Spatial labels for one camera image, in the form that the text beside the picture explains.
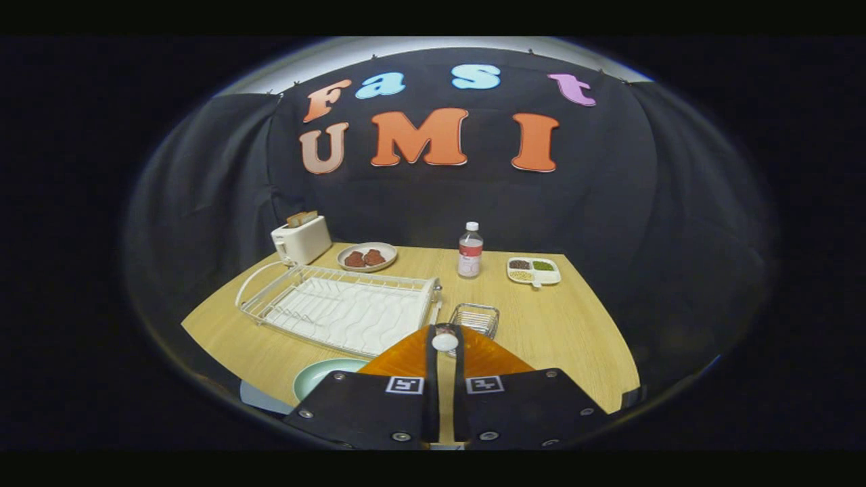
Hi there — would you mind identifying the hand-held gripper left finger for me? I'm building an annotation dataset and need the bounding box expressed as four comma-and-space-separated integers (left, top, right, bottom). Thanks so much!
283, 325, 440, 450

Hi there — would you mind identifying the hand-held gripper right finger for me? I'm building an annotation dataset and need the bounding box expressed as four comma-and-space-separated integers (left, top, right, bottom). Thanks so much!
452, 325, 613, 450

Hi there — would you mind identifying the wooden-handled metal spoon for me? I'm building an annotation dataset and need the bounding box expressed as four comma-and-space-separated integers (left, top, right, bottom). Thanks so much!
431, 323, 461, 353

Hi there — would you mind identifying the metal wire basket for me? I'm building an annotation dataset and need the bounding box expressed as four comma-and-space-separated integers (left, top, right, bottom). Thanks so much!
448, 303, 501, 340

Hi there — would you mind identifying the pale green plate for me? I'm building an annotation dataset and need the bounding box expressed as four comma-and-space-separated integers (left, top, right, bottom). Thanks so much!
292, 358, 369, 404

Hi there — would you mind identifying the white wire dish rack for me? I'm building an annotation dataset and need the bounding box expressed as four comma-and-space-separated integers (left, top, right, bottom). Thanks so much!
235, 261, 444, 359

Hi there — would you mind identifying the round beige plate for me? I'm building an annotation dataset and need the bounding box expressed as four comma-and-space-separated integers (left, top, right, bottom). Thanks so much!
337, 242, 398, 273

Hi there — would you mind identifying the white drying mat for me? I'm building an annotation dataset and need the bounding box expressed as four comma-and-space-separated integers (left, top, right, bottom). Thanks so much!
264, 276, 430, 356

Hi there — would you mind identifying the clear bottle with red label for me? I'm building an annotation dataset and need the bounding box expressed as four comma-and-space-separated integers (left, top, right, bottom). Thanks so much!
457, 221, 484, 279

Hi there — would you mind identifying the white divided snack tray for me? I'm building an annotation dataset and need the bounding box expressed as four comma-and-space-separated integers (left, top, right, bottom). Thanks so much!
507, 256, 562, 289

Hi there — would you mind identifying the pale grey-blue object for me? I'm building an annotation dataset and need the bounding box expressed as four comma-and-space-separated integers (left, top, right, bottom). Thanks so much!
240, 379, 296, 415

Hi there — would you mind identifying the white toaster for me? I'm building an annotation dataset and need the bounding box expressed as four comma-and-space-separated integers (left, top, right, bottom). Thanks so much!
271, 215, 333, 266

